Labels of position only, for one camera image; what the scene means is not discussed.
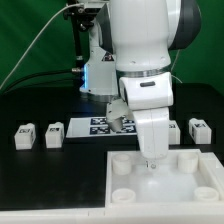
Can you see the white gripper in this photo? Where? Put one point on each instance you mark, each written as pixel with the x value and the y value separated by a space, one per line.
pixel 148 98

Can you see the white square tabletop with sockets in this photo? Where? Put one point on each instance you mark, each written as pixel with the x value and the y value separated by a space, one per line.
pixel 184 176

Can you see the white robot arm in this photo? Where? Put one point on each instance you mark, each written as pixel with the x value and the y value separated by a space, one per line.
pixel 129 63

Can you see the white sheet with fiducial tags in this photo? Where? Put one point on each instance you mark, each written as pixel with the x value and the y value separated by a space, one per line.
pixel 96 127

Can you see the white U-shaped obstacle fence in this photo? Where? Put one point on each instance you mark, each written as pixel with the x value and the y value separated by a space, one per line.
pixel 189 213

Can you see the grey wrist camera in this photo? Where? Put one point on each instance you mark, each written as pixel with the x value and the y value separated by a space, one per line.
pixel 115 111

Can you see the silver camera on stand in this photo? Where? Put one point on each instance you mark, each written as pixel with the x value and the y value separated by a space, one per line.
pixel 93 6

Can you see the black camera stand pole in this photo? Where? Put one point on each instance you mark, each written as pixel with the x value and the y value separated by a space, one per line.
pixel 81 21

